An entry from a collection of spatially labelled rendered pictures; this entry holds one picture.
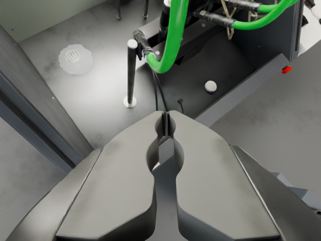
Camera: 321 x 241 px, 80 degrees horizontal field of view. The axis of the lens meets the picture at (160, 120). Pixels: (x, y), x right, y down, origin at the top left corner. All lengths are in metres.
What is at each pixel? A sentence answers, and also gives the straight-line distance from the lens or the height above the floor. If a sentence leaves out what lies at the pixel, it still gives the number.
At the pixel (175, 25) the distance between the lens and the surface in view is 0.18.
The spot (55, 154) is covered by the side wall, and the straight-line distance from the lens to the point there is 0.36.
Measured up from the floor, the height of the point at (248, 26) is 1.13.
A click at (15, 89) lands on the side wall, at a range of 0.32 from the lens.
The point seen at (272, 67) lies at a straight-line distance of 0.68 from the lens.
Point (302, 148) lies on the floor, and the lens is 2.03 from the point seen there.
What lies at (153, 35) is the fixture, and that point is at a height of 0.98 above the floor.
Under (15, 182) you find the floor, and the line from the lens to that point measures 1.58.
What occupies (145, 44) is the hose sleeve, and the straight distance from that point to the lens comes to 0.33.
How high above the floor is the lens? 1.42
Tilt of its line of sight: 75 degrees down
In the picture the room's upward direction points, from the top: 39 degrees clockwise
